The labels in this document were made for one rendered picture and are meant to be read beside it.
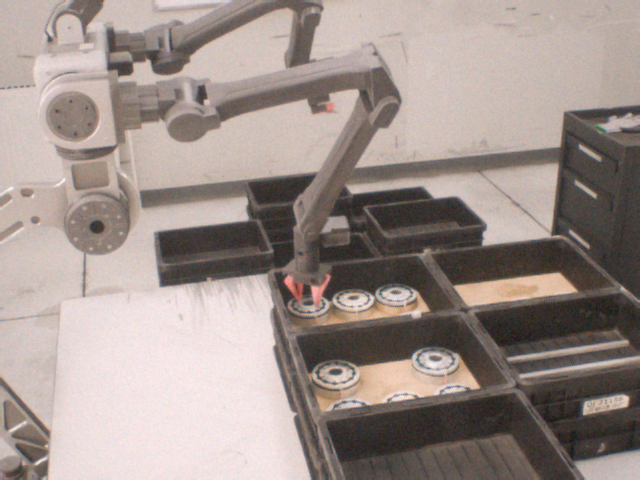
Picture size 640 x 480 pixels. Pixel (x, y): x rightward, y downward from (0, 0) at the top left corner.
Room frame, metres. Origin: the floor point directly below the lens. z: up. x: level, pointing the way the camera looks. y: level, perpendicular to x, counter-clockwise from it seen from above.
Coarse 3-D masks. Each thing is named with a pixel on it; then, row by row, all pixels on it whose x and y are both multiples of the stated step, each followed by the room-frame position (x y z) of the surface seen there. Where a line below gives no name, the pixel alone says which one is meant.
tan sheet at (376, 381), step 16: (368, 368) 1.52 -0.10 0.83; (384, 368) 1.52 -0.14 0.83; (400, 368) 1.52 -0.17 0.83; (464, 368) 1.51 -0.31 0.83; (368, 384) 1.46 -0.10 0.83; (384, 384) 1.46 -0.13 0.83; (400, 384) 1.46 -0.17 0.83; (416, 384) 1.46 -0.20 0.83; (320, 400) 1.41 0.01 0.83; (336, 400) 1.41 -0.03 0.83; (368, 400) 1.41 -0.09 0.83
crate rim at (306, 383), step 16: (400, 320) 1.56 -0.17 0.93; (416, 320) 1.56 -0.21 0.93; (432, 320) 1.56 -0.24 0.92; (464, 320) 1.55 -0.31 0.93; (304, 336) 1.51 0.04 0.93; (480, 336) 1.48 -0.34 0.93; (304, 368) 1.38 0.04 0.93; (304, 384) 1.33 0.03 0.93; (512, 384) 1.31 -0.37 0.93; (416, 400) 1.27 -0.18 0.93; (320, 416) 1.23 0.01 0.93
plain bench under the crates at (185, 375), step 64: (64, 320) 1.98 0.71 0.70; (128, 320) 1.97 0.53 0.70; (192, 320) 1.96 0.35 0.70; (256, 320) 1.96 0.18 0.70; (64, 384) 1.67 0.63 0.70; (128, 384) 1.67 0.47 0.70; (192, 384) 1.66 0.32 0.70; (256, 384) 1.66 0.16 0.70; (64, 448) 1.43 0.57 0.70; (128, 448) 1.42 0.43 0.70; (192, 448) 1.42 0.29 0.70; (256, 448) 1.42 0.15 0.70
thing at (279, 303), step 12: (324, 264) 1.84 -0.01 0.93; (336, 264) 1.83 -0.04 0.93; (348, 264) 1.84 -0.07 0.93; (360, 264) 1.84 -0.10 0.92; (432, 276) 1.76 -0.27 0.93; (444, 288) 1.70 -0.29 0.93; (276, 300) 1.66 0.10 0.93; (456, 300) 1.64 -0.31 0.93; (432, 312) 1.59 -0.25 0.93; (444, 312) 1.59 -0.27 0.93; (288, 324) 1.55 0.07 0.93; (336, 324) 1.55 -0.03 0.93; (348, 324) 1.55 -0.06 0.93; (288, 336) 1.53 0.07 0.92
